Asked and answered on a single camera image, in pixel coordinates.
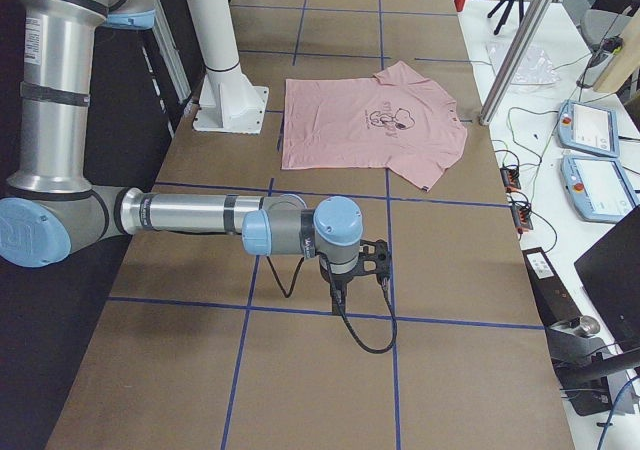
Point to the lower blue teach pendant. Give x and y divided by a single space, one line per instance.
598 188

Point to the orange usb hub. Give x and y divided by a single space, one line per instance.
510 179
521 215

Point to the lower orange USB hub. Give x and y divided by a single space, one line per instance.
521 215

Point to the brown paper table cover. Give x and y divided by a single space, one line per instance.
202 346

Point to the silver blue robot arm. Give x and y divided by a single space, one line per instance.
51 210

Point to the blue teach pendant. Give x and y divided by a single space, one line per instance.
589 129
598 188

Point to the upper orange USB hub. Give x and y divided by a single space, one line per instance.
510 179

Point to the black tripod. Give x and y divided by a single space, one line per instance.
506 7

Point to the pink Snoopy t-shirt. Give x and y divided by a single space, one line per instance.
396 119

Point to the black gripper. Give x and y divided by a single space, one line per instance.
341 280

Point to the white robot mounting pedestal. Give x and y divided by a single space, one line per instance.
228 101

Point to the clear plastic bag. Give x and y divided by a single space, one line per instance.
535 68

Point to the black monitor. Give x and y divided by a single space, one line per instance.
609 272

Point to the black box with label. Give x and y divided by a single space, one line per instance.
553 300

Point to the upper blue teach pendant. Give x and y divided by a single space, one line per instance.
589 129

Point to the aluminium frame post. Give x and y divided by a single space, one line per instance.
527 29

